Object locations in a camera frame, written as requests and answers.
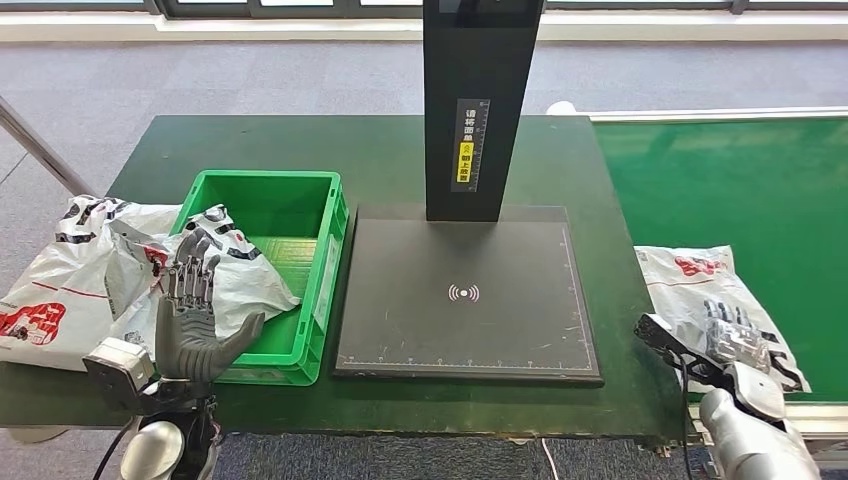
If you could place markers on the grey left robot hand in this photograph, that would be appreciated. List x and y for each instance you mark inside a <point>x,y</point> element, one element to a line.
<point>189,338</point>

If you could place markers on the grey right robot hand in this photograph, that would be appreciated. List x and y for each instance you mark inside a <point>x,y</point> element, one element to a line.
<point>735,341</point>

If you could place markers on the white parcel bag black logo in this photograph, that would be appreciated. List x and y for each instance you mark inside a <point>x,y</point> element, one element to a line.
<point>682,298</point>
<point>252,285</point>

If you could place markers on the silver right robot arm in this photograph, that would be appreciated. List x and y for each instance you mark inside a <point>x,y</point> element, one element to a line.
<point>748,437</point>

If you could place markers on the white parcel bag red print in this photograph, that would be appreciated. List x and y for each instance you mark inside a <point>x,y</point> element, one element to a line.
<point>60,285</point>

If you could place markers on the green conveyor belt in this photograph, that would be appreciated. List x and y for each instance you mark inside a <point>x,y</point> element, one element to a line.
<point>729,185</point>

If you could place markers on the black inbound scanner machine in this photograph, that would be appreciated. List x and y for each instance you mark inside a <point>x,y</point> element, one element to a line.
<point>477,99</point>

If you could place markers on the green plastic crate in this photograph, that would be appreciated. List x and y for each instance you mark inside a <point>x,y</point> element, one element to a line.
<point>291,212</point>

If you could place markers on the pale round floor foot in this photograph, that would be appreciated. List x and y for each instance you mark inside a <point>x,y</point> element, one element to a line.
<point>36,435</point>

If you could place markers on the grey metal pole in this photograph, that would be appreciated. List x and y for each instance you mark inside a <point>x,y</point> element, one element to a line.
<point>40,149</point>

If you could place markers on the dark green table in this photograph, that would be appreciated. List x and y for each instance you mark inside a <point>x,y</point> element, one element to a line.
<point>331,142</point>

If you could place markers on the white rounded end cap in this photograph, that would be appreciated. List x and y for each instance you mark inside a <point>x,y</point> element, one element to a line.
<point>560,109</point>

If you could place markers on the white window sill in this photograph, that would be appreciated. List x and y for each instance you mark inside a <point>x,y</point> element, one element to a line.
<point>265,30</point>

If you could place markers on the ruler label sticker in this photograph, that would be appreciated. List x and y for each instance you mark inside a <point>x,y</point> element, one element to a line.
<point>470,146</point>

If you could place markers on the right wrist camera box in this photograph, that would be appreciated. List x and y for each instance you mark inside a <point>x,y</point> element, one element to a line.
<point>662,334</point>

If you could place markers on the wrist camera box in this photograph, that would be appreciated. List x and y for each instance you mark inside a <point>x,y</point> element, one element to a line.
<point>119,371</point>
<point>662,334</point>

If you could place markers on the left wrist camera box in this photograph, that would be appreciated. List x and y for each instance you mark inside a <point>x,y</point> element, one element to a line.
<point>119,371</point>

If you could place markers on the aluminium conveyor frame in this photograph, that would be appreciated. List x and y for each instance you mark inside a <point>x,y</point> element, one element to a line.
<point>835,417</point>

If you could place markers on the dark window frame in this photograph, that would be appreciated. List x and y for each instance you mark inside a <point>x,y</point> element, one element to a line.
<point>212,13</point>

